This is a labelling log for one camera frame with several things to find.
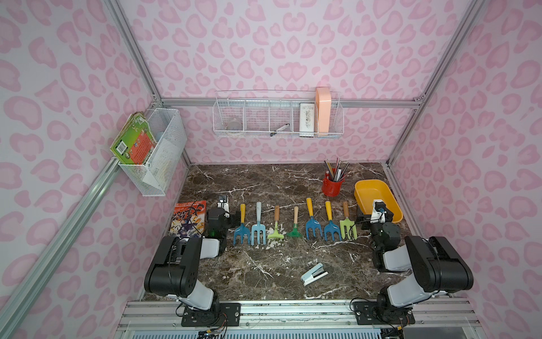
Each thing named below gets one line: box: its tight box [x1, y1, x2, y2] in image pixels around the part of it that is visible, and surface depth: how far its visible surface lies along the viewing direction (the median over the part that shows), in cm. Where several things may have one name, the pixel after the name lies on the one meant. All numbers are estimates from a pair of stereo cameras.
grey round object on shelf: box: [227, 120, 243, 131], surface depth 99 cm
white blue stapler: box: [300, 262, 329, 287], surface depth 82 cm
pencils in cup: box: [323, 157, 352, 182], surface depth 103 cm
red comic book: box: [169, 200, 207, 239], surface depth 98 cm
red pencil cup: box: [321, 170, 346, 198], surface depth 105 cm
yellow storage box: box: [353, 179, 403, 224], surface depth 106 cm
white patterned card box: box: [299, 103, 315, 138], surface depth 94 cm
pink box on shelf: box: [315, 86, 332, 133], surface depth 86 cm
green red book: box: [110, 111, 157, 166], surface depth 73 cm
